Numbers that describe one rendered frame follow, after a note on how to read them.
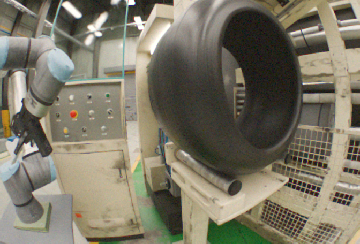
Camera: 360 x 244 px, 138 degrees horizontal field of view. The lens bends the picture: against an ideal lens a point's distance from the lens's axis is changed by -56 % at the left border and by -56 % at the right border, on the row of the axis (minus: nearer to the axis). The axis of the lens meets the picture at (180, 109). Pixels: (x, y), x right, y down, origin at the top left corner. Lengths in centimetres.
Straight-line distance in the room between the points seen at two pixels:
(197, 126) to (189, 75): 10
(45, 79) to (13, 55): 14
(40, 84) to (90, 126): 66
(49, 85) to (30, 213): 62
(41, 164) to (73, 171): 32
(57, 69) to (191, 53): 30
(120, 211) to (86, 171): 38
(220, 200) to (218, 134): 20
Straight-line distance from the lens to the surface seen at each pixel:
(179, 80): 30
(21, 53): 48
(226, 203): 43
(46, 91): 42
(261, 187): 61
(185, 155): 60
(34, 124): 49
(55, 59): 40
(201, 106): 29
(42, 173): 82
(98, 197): 114
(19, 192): 81
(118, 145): 98
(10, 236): 91
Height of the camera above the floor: 112
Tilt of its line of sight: 3 degrees down
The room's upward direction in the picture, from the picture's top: 2 degrees counter-clockwise
